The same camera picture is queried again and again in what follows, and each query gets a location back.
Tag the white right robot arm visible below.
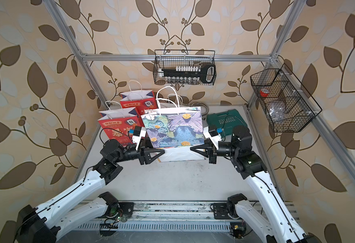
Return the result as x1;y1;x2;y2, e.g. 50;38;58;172
190;125;319;243

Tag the coiled metal hose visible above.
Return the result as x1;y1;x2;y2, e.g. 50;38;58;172
189;101;210;117

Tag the white Happy Every Day bag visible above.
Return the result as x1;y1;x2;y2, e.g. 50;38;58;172
156;93;204;162

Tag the floral painted paper bag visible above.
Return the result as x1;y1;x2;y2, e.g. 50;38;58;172
140;85;205;149

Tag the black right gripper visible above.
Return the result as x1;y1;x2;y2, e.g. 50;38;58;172
192;138;240;164

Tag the black wire basket right wall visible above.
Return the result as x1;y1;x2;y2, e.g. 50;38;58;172
250;64;322;133

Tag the red paper bag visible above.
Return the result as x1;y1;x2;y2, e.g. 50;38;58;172
120;80;159;115
98;101;143;146

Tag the red paper bag rear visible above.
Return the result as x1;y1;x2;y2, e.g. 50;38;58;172
120;80;159;115

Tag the clear plastic bag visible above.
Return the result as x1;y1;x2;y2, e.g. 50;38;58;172
268;101;286;122

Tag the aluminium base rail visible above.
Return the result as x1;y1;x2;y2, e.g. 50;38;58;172
70;199;300;233

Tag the red tape roll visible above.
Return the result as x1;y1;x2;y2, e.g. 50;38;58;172
260;88;270;98

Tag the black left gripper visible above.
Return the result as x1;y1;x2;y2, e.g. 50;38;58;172
112;137;162;167

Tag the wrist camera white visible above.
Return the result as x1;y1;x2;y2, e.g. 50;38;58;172
203;125;223;150
132;126;147;150

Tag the black socket set holder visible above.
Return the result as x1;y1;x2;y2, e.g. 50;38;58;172
154;63;217;85

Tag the black wire basket back wall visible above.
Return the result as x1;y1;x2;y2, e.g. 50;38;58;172
153;49;217;86

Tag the red paper bag front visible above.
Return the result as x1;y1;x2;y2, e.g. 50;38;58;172
98;101;143;146

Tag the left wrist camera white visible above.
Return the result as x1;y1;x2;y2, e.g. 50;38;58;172
132;126;147;150

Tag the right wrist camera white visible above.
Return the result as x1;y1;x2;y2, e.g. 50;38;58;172
203;125;223;150

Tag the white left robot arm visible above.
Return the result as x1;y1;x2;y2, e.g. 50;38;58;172
13;138;165;243

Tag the green plastic tool case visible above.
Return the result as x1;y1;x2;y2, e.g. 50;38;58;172
206;109;247;136

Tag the black wire basket wall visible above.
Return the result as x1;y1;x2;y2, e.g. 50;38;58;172
250;64;322;133
153;49;217;86

